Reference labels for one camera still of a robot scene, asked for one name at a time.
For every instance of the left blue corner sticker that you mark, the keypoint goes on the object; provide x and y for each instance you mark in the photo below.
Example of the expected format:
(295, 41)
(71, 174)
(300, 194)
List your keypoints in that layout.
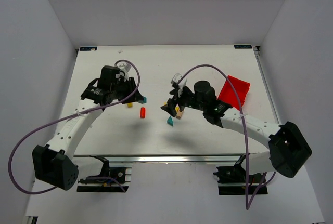
(88, 48)

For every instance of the blue corner sticker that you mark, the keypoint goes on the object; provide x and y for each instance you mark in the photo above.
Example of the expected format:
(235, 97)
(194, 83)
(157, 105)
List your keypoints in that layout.
(88, 48)
(242, 46)

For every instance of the red cylinder block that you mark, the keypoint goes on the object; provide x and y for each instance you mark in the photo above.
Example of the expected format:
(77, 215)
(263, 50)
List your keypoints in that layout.
(142, 112)

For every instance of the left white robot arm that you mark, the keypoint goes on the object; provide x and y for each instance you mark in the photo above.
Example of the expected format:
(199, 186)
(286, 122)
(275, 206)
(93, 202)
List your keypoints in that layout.
(54, 163)

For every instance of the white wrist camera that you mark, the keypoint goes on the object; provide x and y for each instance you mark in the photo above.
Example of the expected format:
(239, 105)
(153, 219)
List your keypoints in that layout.
(178, 79)
(124, 70)

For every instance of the yellow arch block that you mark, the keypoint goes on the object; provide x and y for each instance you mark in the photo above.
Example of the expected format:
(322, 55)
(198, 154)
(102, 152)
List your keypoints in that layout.
(176, 107)

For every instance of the teal triangle block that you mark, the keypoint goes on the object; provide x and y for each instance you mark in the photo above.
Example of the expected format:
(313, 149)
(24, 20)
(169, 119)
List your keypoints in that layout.
(170, 121)

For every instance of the red plastic bin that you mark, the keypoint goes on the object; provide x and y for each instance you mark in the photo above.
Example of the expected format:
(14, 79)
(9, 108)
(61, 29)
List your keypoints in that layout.
(234, 91)

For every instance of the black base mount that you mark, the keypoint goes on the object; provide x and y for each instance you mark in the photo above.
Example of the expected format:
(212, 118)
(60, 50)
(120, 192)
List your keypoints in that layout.
(231, 180)
(99, 174)

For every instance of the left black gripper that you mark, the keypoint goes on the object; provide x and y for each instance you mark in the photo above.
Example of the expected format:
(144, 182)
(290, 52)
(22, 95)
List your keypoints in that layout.
(127, 89)

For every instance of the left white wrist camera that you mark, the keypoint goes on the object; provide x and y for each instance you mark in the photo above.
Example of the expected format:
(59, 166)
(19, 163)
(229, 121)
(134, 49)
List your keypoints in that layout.
(124, 70)

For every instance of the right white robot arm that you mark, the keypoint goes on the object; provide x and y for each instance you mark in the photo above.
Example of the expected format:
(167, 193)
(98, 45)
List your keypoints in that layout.
(287, 147)

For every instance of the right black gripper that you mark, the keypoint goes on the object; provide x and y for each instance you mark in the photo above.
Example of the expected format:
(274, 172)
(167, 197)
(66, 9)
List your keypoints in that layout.
(180, 99)

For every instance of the right blue corner sticker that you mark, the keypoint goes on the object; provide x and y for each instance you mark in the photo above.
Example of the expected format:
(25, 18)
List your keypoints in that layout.
(242, 46)

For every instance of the natural wood block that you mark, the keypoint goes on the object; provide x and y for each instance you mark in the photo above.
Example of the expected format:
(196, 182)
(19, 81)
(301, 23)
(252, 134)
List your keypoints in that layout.
(179, 114)

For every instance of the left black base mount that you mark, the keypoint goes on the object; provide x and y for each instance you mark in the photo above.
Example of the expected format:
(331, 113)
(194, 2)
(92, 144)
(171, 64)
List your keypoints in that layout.
(99, 174)

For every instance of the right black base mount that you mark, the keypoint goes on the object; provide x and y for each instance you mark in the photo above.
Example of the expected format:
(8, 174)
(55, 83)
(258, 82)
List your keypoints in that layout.
(231, 180)

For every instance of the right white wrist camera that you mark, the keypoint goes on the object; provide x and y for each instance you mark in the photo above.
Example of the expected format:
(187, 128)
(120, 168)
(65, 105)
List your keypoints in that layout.
(178, 79)

